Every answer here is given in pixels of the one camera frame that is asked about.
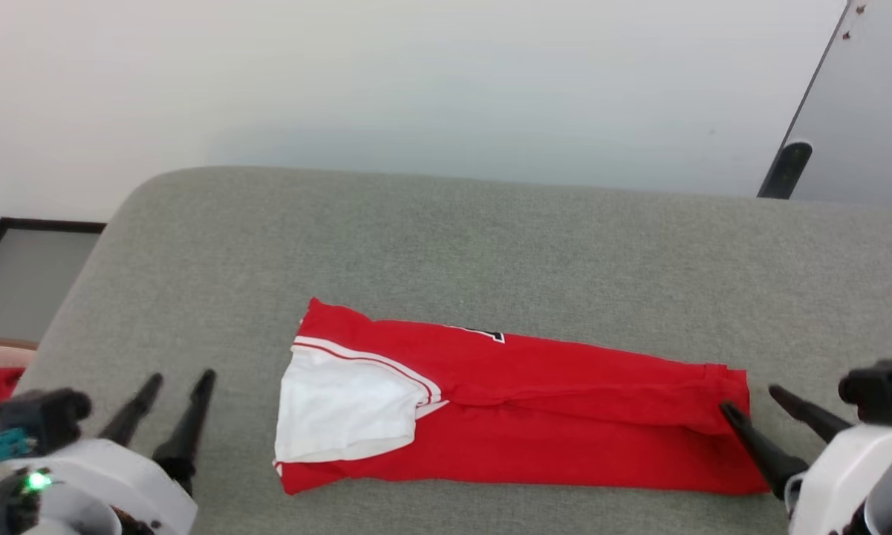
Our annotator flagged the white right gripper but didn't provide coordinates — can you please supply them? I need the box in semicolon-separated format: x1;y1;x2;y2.
719;384;892;535

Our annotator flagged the black rounded post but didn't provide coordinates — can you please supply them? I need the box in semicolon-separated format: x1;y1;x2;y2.
758;141;814;200

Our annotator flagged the red shirt with white sleeves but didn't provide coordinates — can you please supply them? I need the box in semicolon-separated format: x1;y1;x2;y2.
273;297;772;497

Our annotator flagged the dark framed grey panel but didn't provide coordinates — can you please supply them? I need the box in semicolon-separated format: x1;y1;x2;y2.
0;217;107;344

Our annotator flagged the tan laundry basket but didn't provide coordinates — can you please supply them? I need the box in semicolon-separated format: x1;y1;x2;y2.
0;338;39;370

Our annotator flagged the grey wall panel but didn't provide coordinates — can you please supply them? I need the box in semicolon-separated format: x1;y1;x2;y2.
759;0;892;210

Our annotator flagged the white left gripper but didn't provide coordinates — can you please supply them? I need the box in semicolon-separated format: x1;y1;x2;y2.
0;369;216;535

